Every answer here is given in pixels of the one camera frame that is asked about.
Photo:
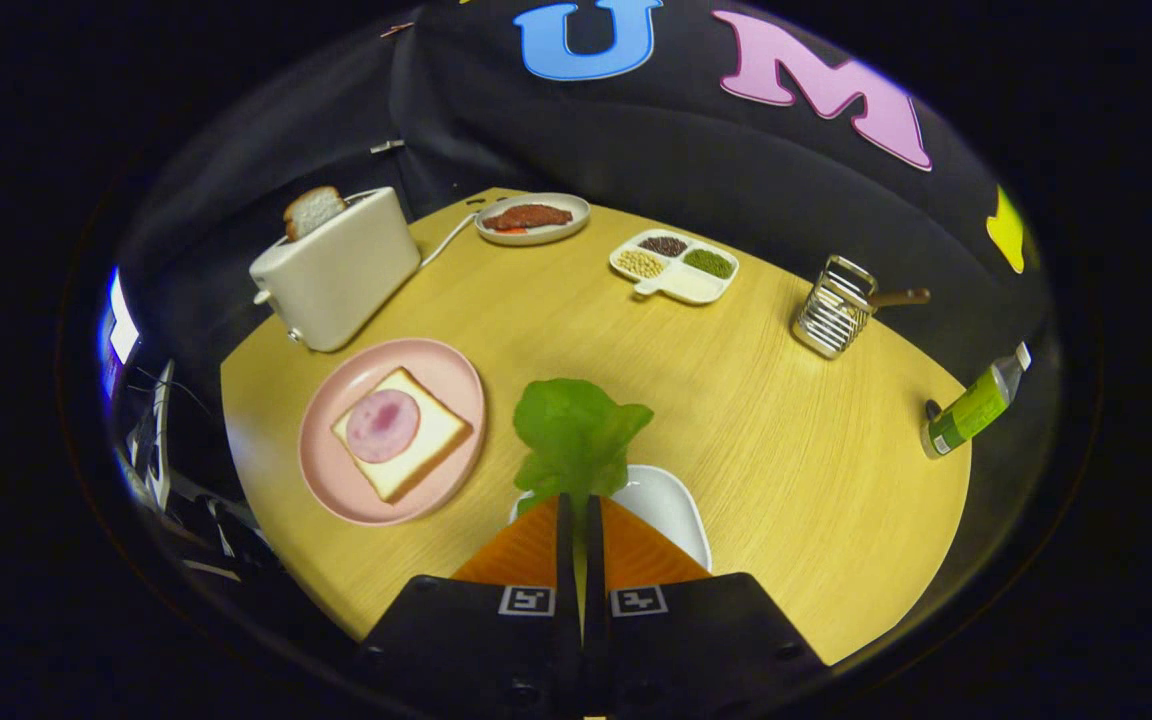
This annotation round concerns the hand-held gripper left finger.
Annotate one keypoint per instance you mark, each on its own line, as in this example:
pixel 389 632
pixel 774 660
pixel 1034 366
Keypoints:
pixel 564 560

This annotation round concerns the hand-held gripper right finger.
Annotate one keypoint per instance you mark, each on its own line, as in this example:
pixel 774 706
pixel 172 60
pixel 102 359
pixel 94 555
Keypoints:
pixel 593 560

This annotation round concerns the green lettuce leaf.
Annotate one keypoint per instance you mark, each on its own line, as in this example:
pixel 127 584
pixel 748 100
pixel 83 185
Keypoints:
pixel 576 435

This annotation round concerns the toasted bread slice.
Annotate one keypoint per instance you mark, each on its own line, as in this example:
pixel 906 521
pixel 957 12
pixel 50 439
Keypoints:
pixel 314 210

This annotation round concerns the white rounded plate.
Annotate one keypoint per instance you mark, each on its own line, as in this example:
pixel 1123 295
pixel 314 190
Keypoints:
pixel 671 510

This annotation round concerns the white bread slice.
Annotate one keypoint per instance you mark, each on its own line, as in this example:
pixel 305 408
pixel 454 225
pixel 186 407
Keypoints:
pixel 431 440

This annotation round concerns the pink ham slice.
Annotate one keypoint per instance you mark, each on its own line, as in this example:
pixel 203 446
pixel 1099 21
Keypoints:
pixel 383 426

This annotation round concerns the pink round plate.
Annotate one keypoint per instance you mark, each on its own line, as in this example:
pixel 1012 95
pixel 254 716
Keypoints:
pixel 331 480

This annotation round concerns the white divided bean dish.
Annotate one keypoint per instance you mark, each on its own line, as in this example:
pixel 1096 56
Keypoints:
pixel 691 285

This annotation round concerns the white oval meat plate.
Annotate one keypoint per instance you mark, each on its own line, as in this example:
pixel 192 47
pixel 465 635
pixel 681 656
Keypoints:
pixel 536 238

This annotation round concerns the brown cooked meat piece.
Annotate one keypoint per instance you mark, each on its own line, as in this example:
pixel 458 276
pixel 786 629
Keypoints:
pixel 531 216

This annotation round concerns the white toaster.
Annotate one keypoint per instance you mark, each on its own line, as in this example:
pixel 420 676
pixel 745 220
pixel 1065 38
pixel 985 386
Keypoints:
pixel 346 280

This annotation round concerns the green label plastic bottle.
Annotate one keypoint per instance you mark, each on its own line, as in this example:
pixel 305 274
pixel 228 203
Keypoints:
pixel 971 410

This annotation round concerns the black backdrop cloth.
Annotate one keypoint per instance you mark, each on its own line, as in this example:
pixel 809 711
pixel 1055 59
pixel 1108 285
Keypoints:
pixel 636 140

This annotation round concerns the white cloth clip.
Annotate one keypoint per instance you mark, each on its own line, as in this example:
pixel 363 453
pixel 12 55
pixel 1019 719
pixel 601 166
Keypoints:
pixel 387 146

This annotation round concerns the pink cloth clip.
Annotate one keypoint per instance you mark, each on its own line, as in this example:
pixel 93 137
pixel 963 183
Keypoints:
pixel 397 30

